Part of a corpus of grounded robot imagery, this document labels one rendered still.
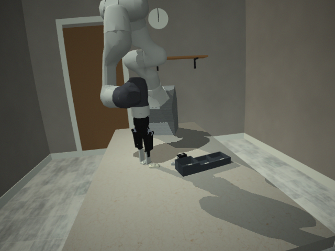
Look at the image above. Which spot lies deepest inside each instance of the dark grey rack of bins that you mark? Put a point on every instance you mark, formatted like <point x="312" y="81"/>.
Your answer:
<point x="201" y="163"/>

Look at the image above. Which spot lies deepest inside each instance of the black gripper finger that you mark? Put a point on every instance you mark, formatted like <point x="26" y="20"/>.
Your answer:
<point x="148" y="144"/>
<point x="138" y="140"/>

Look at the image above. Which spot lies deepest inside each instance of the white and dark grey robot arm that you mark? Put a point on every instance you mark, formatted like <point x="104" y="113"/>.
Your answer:
<point x="138" y="93"/>

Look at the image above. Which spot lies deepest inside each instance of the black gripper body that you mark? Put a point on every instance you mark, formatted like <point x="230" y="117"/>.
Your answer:
<point x="143" y="122"/>

